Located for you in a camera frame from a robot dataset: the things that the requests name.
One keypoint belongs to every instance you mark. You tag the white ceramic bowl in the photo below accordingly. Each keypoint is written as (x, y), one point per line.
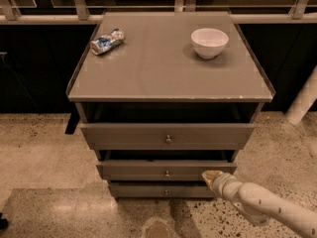
(209, 43)

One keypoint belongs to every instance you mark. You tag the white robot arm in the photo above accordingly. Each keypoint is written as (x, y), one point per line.
(257, 204)

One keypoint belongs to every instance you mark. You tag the grey wooden drawer cabinet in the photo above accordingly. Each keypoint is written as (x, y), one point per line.
(156, 76)

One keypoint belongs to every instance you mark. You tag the white pole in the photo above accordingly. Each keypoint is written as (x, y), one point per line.
(304, 100)

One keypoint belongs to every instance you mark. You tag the metal window railing frame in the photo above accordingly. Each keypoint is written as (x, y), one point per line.
(241, 11)

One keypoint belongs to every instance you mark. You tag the black object at floor edge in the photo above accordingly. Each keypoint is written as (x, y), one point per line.
(3, 222)

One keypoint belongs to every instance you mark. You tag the grey top drawer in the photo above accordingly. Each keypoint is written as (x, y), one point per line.
(167, 136)

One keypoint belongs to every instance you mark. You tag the grey bottom drawer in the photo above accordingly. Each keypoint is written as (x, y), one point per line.
(160, 190)

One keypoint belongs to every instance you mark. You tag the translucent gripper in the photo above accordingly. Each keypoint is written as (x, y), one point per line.
(222, 182)

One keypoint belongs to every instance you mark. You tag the grey drawer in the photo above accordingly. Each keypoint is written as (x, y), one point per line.
(160, 190)
(167, 136)
(160, 170)

